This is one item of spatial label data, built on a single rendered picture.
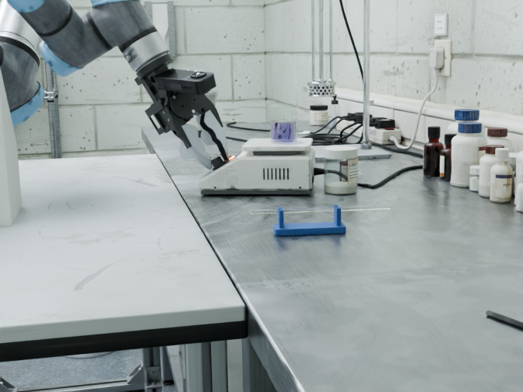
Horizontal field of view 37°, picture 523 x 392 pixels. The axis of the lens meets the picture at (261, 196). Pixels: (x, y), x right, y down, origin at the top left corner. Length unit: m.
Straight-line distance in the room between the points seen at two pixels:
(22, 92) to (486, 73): 0.95
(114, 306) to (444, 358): 0.34
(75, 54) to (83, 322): 0.71
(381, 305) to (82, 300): 0.31
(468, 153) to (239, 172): 0.41
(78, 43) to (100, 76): 2.40
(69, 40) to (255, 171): 0.39
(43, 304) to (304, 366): 0.31
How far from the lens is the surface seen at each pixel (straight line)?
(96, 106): 3.80
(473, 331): 0.74
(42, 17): 1.35
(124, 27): 1.39
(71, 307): 0.82
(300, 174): 1.35
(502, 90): 1.69
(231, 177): 1.36
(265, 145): 1.36
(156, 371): 2.04
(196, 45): 3.82
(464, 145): 1.43
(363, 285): 0.86
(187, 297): 0.83
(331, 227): 1.08
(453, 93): 1.89
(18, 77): 1.46
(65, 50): 1.40
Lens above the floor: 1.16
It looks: 11 degrees down
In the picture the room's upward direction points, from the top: 1 degrees counter-clockwise
